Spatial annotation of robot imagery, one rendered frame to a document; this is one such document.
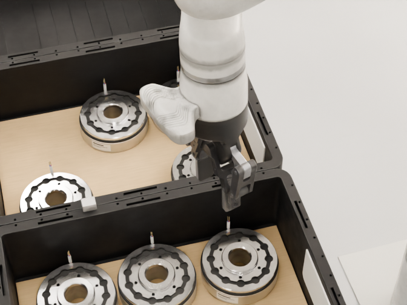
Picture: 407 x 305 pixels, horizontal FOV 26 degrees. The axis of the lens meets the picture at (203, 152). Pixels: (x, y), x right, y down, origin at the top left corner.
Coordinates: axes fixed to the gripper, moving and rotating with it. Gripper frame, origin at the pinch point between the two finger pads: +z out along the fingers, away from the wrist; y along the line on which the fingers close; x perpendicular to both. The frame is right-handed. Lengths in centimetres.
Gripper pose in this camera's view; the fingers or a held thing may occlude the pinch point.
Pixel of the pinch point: (217, 184)
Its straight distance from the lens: 108.5
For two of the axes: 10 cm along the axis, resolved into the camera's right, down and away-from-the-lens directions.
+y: -5.2, -5.9, 6.1
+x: -8.5, 4.0, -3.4
